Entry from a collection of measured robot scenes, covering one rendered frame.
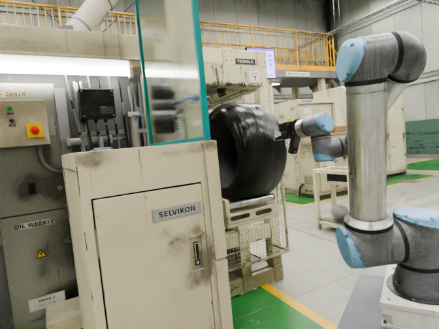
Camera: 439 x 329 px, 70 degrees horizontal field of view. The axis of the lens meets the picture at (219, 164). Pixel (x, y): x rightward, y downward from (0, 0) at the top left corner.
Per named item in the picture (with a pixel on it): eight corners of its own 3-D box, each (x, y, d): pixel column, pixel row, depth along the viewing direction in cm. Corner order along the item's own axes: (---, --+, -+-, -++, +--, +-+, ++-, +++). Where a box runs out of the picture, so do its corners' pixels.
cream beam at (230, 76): (187, 85, 194) (184, 61, 193) (172, 92, 216) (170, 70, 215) (263, 85, 224) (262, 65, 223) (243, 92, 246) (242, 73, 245)
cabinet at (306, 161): (321, 200, 588) (316, 134, 579) (300, 196, 640) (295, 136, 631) (354, 192, 629) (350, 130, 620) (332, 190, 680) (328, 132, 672)
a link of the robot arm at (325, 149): (343, 159, 136) (339, 131, 137) (317, 163, 137) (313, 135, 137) (336, 160, 146) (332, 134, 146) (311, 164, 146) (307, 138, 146)
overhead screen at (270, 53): (248, 78, 545) (245, 46, 541) (247, 79, 550) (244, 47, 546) (276, 79, 572) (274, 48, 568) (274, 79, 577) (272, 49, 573)
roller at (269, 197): (226, 211, 171) (225, 203, 171) (222, 211, 175) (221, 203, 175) (276, 200, 188) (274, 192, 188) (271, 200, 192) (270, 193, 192)
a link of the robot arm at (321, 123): (323, 133, 134) (319, 111, 135) (302, 138, 145) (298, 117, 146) (337, 132, 139) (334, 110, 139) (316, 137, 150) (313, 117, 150)
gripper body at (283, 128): (288, 123, 164) (304, 118, 154) (291, 140, 164) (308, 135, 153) (277, 125, 161) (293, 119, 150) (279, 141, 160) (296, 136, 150)
